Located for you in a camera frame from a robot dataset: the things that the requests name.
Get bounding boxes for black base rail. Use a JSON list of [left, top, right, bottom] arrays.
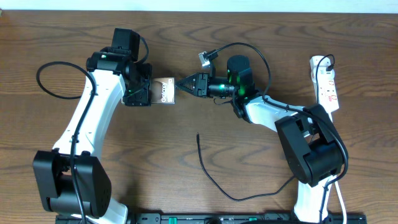
[[55, 212, 368, 224]]

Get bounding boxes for white power strip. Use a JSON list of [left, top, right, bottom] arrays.
[[309, 55, 340, 114]]

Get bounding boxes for white USB charger plug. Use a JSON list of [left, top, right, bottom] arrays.
[[310, 55, 335, 82]]

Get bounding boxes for black USB charging cable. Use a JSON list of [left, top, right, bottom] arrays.
[[196, 54, 336, 202]]

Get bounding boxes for white power strip cord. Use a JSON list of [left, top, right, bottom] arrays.
[[329, 108, 348, 224]]

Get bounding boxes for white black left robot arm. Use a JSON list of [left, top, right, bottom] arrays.
[[32, 49, 152, 223]]

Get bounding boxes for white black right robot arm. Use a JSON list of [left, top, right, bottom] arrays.
[[175, 53, 348, 223]]

